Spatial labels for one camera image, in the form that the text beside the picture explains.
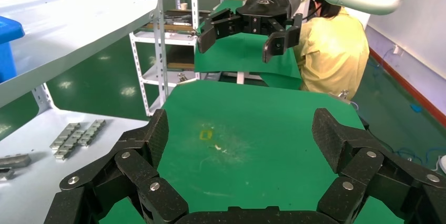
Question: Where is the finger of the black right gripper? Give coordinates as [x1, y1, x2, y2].
[197, 8, 245, 54]
[262, 13, 303, 64]

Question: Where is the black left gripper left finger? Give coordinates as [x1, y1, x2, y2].
[43, 108, 189, 224]

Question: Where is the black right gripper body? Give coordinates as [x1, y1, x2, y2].
[236, 0, 302, 37]

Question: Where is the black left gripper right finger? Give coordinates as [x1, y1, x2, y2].
[311, 107, 446, 224]

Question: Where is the grey metal link part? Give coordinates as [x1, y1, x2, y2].
[49, 123, 82, 150]
[54, 130, 86, 161]
[77, 119, 107, 147]

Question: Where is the white slotted storage rack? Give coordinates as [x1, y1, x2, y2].
[115, 0, 227, 117]

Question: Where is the black tray of tools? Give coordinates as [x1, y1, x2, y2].
[164, 9, 211, 27]

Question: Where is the plain green table cloth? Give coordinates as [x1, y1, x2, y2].
[194, 0, 302, 90]

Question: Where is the flat wooden board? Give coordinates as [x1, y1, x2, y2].
[145, 23, 196, 32]

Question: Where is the metal table clamp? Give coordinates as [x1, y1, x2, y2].
[177, 73, 199, 85]
[327, 90, 351, 105]

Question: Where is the person in yellow clothing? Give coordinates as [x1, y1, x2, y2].
[293, 0, 370, 100]

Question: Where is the green table cloth with mark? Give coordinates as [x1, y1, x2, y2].
[99, 80, 405, 224]

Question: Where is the white metal shelf rack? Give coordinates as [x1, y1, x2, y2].
[0, 0, 169, 224]

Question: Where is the blue plastic bin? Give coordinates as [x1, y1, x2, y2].
[0, 16, 26, 84]

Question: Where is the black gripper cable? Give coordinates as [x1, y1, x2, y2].
[302, 4, 323, 21]

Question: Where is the white table frame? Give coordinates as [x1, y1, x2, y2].
[222, 72, 266, 85]

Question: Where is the blue floor cable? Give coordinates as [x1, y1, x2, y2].
[393, 146, 446, 167]

